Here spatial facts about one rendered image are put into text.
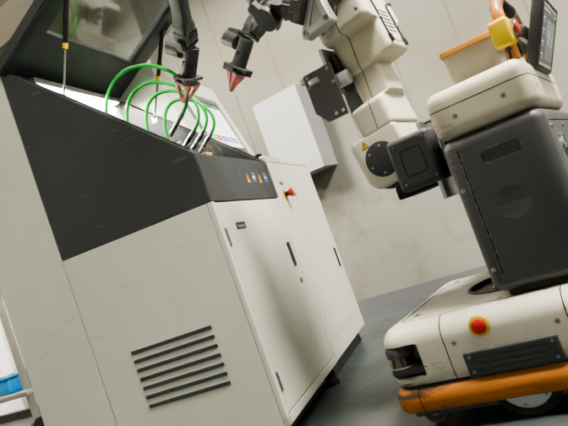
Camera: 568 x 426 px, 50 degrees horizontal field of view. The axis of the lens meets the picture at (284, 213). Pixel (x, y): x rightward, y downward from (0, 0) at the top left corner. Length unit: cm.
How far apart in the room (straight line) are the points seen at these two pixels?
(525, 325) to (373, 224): 259
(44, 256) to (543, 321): 155
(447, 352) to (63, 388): 129
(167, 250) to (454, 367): 93
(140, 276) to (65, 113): 60
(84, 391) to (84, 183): 69
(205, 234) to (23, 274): 70
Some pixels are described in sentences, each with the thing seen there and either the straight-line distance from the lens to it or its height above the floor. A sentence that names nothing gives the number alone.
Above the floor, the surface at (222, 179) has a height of 86.
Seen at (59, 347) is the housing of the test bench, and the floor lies 52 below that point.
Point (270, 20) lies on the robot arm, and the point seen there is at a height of 120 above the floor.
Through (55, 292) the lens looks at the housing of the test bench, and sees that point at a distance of 219.
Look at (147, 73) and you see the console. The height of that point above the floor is 151.
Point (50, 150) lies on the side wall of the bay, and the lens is 217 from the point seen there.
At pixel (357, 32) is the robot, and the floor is 110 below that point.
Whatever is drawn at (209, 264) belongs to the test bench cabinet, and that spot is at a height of 61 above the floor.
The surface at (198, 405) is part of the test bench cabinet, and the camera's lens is 201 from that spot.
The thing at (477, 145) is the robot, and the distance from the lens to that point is 153.
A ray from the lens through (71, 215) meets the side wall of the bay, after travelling 212.
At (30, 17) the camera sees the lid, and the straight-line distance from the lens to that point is 225.
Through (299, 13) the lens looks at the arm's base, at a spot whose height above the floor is 116.
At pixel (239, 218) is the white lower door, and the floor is 72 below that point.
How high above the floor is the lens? 57
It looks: 3 degrees up
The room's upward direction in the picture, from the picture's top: 20 degrees counter-clockwise
